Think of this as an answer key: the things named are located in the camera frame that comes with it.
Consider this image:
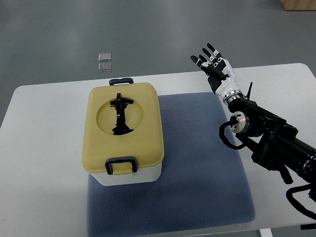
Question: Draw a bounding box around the black cable loop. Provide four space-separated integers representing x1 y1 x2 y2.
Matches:
286 185 316 218

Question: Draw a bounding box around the white storage box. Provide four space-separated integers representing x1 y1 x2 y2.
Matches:
90 162 162 186

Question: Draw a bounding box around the white table leg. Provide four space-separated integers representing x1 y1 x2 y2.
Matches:
259 228 273 237

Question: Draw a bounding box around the upper floor metal plate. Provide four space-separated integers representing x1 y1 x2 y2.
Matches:
98 52 111 62

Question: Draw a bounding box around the yellow box lid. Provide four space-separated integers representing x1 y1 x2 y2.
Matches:
82 82 164 175

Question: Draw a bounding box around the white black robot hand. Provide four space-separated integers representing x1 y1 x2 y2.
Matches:
191 43 243 105

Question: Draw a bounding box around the blue textured mat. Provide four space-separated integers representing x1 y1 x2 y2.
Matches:
87 92 255 237

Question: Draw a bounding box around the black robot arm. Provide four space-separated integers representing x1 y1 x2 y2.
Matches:
219 89 316 219

